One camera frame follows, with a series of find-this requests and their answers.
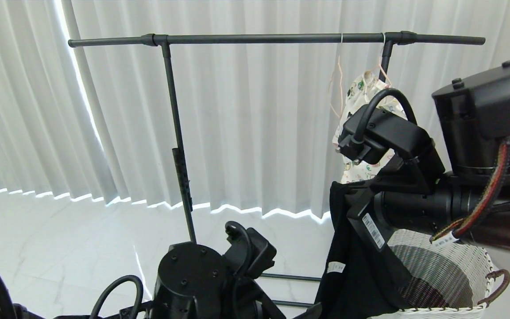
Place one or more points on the pink clothes hanger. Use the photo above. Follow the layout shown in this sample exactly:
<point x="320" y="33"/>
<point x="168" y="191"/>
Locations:
<point x="384" y="38"/>
<point x="339" y="75"/>

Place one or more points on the black clothes rack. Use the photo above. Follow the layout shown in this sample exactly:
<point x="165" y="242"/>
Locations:
<point x="259" y="38"/>

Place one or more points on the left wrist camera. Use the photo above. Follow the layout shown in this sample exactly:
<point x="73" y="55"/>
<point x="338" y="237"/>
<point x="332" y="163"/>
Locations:
<point x="259" y="254"/>

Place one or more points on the cream printed garment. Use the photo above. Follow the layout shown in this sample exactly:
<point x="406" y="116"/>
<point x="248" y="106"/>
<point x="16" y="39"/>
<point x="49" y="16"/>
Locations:
<point x="361" y="93"/>

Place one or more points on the white laundry basket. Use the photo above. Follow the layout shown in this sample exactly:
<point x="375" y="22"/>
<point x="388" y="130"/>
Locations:
<point x="467" y="261"/>

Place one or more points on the black garment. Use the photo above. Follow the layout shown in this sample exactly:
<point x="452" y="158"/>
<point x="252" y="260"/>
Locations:
<point x="352" y="274"/>

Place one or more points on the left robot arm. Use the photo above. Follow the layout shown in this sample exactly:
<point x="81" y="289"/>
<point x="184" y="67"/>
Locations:
<point x="188" y="283"/>

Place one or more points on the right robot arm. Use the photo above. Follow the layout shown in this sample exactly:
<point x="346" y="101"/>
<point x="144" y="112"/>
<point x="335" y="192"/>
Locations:
<point x="481" y="133"/>

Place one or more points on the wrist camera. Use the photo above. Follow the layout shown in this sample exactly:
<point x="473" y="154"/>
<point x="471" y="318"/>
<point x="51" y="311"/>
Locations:
<point x="259" y="254"/>
<point x="396" y="133"/>

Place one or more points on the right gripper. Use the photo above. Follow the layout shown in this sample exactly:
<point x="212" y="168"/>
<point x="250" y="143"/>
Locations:
<point x="419" y="210"/>

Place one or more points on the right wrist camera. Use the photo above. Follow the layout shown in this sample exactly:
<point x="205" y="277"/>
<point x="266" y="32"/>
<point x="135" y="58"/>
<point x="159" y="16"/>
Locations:
<point x="396" y="133"/>

